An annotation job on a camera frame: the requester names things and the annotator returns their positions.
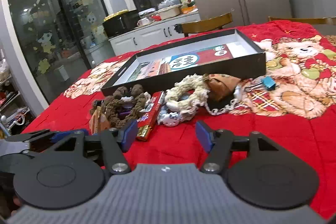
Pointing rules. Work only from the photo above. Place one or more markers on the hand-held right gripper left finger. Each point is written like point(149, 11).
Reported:
point(130, 134)

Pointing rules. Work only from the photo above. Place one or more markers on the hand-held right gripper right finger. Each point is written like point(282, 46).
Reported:
point(203, 136)

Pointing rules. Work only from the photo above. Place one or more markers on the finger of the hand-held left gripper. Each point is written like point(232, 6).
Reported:
point(61, 137)

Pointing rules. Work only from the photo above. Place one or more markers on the purple lighter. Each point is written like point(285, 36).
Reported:
point(126, 112)

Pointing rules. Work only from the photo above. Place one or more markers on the red snack packet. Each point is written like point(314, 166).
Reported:
point(149, 120)

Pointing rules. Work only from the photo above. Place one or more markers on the orange triangular snack packet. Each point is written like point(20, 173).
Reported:
point(98, 121)

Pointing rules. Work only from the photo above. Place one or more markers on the brown pom hair clip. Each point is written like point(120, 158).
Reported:
point(119, 92)
point(94, 109)

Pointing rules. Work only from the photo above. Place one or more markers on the cream knitted scrunchie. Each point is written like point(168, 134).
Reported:
point(183, 87)

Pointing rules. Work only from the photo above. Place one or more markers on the brown triangular snack packet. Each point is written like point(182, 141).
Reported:
point(223, 83)

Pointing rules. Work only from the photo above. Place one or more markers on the black cardboard box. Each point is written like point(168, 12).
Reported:
point(236, 66)

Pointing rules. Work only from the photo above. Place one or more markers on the blue binder clip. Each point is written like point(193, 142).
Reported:
point(267, 82)

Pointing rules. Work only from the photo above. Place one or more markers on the white cat hair clip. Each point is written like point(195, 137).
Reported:
point(170, 117)

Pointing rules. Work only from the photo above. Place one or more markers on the metal shelf rack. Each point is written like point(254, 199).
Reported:
point(10, 98)

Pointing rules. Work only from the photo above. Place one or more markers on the red printed bear blanket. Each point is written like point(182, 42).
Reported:
point(262, 121)

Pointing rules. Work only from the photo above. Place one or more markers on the white bin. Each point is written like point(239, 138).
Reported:
point(61, 73)

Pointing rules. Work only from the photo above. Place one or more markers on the white kitchen cabinet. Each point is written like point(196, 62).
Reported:
point(147, 36)

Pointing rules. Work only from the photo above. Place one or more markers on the black microwave oven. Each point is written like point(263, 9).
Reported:
point(118, 24)

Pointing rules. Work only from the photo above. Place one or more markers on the glass sliding door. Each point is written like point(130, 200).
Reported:
point(26, 29)

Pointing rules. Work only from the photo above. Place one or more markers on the wooden chair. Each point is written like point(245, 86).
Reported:
point(207, 23)
point(302, 20)

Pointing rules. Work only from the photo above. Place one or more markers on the white cup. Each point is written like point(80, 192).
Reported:
point(143, 22)

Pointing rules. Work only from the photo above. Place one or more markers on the yellow tray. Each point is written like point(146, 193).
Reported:
point(115, 14)

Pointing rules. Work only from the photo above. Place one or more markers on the clear glass container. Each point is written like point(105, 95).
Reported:
point(147, 13)

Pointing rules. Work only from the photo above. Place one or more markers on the cream bowl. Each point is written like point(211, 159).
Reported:
point(169, 13)

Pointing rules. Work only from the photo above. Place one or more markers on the orange container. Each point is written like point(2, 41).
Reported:
point(189, 9)

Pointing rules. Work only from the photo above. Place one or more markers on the white plastic bag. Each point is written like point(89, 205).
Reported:
point(164, 5)

